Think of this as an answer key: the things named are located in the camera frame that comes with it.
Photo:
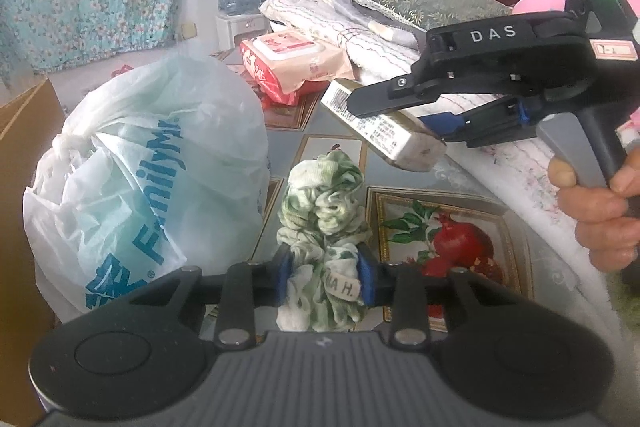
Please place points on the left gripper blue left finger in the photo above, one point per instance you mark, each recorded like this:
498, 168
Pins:
248, 286

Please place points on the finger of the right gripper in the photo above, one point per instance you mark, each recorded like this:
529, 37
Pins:
502, 121
388, 96

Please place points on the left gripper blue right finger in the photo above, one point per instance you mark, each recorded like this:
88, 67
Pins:
401, 288

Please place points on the green scrunchie cloth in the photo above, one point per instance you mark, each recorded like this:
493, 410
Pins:
322, 221

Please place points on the person right hand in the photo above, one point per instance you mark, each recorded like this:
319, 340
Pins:
603, 226

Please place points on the pink wet wipes pack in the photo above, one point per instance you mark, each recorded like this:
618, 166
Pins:
288, 65

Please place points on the white plastic bag blue print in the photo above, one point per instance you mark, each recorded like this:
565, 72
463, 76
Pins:
161, 167

